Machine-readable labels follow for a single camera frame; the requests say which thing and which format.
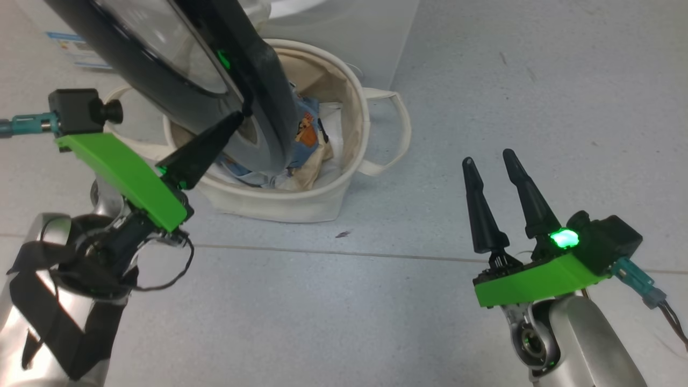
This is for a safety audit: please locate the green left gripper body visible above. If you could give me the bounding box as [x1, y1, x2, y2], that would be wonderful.
[55, 133, 194, 233]

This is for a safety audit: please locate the colourful printed garment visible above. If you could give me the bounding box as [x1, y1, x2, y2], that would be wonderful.
[215, 81, 336, 191]

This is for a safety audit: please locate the white washing machine body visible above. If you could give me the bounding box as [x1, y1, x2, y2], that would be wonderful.
[16, 0, 421, 91]

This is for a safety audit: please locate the black round glass washer door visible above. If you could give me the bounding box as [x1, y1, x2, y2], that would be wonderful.
[43, 0, 299, 174]

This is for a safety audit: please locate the teal plug camera cable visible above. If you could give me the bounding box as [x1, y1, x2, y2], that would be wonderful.
[613, 257, 688, 353]
[0, 113, 57, 139]

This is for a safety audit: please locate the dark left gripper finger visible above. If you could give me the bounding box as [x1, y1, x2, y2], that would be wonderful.
[156, 110, 245, 190]

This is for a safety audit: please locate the cream canvas laundry basket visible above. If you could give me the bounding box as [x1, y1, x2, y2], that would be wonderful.
[102, 39, 412, 224]

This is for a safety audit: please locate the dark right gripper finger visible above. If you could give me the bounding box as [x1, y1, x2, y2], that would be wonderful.
[503, 149, 562, 240]
[462, 157, 510, 254]

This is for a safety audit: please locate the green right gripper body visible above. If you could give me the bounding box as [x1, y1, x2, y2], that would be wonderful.
[473, 250, 611, 308]

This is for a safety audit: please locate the blue energy label sticker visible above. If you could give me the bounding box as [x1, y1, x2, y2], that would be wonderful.
[46, 31, 111, 69]

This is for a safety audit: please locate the white sheet lining basket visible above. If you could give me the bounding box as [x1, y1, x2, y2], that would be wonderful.
[207, 102, 345, 189]

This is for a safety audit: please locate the thin black cable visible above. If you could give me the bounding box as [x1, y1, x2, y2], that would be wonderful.
[126, 230, 195, 292]

